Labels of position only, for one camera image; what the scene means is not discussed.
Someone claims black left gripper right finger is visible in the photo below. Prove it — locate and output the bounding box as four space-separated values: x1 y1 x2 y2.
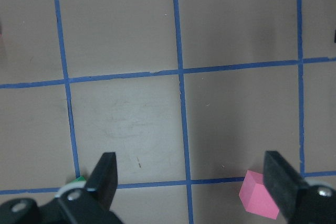
263 151 335 224

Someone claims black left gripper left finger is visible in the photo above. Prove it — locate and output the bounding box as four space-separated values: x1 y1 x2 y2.
57 152 122 223

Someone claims green cube front left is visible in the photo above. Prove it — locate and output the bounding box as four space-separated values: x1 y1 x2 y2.
68 176 86 184

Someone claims pink cube centre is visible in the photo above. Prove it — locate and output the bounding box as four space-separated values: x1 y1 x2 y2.
239 170 279 220

